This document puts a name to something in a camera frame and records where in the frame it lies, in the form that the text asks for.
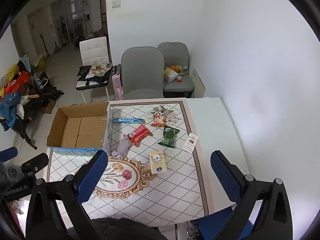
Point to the grey chair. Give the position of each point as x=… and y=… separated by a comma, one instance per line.
x=141, y=70
x=175, y=52

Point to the person's dark fleece clothing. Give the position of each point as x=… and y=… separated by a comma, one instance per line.
x=117, y=230

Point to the blue chair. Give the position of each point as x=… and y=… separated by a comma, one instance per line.
x=220, y=222

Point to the white wall switch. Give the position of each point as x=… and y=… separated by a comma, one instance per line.
x=116, y=4

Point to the small cardboard box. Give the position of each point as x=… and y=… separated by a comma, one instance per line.
x=48, y=108

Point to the black bag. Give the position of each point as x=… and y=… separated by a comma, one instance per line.
x=95, y=80

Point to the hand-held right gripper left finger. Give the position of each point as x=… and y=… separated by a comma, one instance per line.
x=92, y=175

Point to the blue snack packet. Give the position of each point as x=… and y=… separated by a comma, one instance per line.
x=127, y=120

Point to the orange plastic bag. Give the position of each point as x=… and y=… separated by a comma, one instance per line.
x=17, y=82

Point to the yellow cloth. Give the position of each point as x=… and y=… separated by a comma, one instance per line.
x=10, y=71

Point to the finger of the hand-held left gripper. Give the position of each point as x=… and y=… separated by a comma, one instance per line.
x=8, y=153
x=37, y=161

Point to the black folded stand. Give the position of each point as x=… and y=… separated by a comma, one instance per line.
x=42, y=97

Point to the red snack packet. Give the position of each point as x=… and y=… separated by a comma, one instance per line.
x=138, y=135

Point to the pink suitcase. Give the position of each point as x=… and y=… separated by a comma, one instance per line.
x=115, y=80

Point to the pink paper bag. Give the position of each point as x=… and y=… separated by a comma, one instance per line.
x=120, y=93

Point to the blue garment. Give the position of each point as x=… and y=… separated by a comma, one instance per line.
x=10, y=107

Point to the white chair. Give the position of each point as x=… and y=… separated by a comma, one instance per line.
x=93, y=48

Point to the green snack packet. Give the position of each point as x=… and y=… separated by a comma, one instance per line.
x=169, y=137

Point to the white tissue bag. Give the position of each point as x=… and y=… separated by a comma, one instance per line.
x=170, y=75

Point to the beige board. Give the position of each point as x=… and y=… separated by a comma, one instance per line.
x=198, y=83

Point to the purple cloth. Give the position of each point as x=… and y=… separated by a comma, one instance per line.
x=122, y=148

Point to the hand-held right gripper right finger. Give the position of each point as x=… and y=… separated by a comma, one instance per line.
x=223, y=175

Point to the yellow tissue pack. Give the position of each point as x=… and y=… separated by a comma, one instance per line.
x=158, y=162

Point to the small red box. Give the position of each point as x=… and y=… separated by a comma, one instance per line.
x=179, y=79

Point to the orange cartoon snack packet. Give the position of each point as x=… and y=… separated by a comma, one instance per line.
x=159, y=120

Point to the white and red cigarette pack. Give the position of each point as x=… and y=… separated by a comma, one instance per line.
x=190, y=143

